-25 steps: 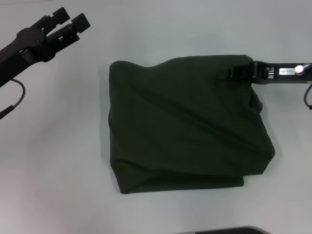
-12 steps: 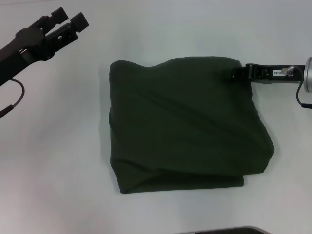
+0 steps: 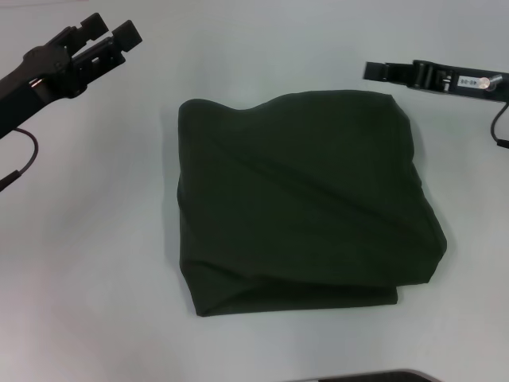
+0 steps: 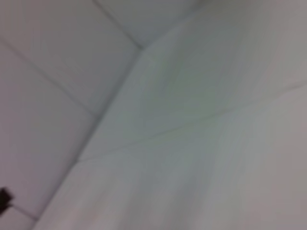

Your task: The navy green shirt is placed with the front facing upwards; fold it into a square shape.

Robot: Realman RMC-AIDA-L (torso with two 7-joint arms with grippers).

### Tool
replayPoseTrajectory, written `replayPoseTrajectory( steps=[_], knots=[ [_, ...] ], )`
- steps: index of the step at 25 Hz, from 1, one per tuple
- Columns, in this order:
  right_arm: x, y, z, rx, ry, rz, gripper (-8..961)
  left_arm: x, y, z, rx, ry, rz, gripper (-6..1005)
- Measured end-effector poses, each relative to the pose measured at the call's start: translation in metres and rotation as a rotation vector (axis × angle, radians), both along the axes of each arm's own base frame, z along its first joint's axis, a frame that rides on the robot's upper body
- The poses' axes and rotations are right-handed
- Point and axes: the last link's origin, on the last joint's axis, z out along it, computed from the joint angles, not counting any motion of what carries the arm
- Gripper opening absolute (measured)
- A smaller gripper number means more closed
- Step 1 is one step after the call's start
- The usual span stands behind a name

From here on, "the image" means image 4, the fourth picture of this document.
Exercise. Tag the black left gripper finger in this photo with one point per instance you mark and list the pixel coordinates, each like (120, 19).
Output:
(4, 198)

